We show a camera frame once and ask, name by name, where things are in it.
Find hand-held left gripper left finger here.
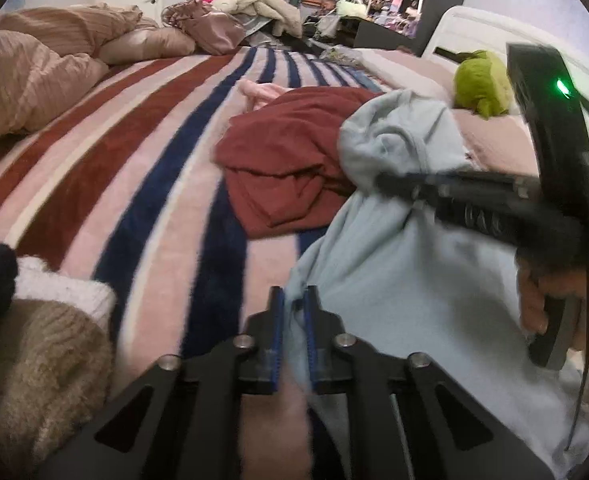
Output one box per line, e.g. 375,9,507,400
37,286,288,480

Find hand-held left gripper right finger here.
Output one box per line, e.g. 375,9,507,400
301,285,556,480

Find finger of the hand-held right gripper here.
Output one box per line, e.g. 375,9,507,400
374,170,541,202

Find light blue garment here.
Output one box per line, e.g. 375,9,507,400
284,89,589,480

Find pink bed sheet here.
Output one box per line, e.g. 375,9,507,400
357,47,542,177

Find green plush toy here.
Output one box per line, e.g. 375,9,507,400
453,50,516,120

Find white bed headboard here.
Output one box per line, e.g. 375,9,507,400
421,5,589,128

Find maroon garment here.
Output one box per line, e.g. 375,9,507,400
214,86,391,240

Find light green bag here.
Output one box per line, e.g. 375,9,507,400
335,0,371,18

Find white fluffy cloth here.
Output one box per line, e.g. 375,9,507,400
12,255,118,332

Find pink garment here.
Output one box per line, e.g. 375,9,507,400
237,79,296,111

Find striped plush blanket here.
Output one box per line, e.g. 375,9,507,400
0,45,392,480

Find beige knit sweater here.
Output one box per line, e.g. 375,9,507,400
0,300,116,480

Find cream blanket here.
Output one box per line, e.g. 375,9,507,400
212,0,304,38

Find mauve satin pillow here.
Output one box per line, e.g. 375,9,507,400
162,0,248,57

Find beige pillow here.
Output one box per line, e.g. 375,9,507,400
97,26,198,66

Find beige ribbed duvet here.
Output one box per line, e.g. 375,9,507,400
0,2,161,171

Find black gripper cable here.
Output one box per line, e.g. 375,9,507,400
564,255,589,453

